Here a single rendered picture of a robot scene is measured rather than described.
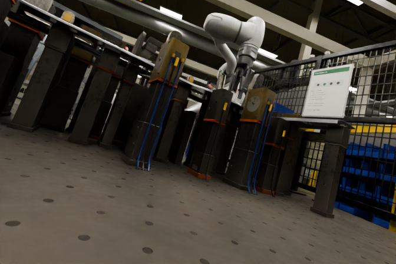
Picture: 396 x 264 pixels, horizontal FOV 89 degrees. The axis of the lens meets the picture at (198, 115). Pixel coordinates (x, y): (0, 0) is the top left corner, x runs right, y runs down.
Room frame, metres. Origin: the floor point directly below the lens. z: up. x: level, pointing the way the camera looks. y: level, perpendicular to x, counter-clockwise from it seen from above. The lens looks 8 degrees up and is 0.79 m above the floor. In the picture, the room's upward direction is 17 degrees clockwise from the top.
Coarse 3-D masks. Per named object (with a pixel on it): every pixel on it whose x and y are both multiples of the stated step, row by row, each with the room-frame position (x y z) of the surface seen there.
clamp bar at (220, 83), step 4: (220, 72) 1.03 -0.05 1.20; (224, 72) 1.01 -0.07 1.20; (228, 72) 1.02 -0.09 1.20; (220, 76) 1.02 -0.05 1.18; (224, 76) 1.04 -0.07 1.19; (220, 80) 1.02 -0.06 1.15; (224, 80) 1.04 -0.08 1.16; (216, 84) 1.04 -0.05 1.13; (220, 84) 1.04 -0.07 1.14; (224, 84) 1.04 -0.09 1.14; (216, 88) 1.03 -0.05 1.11; (220, 88) 1.04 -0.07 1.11
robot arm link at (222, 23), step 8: (208, 16) 0.86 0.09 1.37; (216, 16) 0.85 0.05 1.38; (224, 16) 0.84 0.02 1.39; (208, 24) 0.86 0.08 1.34; (216, 24) 0.85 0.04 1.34; (224, 24) 0.84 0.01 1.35; (232, 24) 0.84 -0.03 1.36; (240, 24) 0.85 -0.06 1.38; (208, 32) 0.90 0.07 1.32; (216, 32) 0.87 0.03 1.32; (224, 32) 0.86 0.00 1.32; (232, 32) 0.86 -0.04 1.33; (216, 40) 0.93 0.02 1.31; (224, 40) 0.91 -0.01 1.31; (232, 40) 0.89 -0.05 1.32; (224, 48) 1.06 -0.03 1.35; (224, 56) 1.12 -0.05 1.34; (232, 56) 1.15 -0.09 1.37; (224, 64) 1.33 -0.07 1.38; (232, 64) 1.21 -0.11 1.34; (232, 72) 1.33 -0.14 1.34
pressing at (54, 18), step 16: (16, 16) 0.58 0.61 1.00; (32, 16) 0.54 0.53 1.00; (48, 16) 0.50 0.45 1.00; (80, 32) 0.55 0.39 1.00; (80, 48) 0.67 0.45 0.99; (96, 48) 0.64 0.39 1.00; (112, 48) 0.60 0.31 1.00; (144, 64) 0.65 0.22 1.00; (192, 96) 0.91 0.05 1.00; (208, 96) 0.81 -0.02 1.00; (240, 112) 0.92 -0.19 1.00
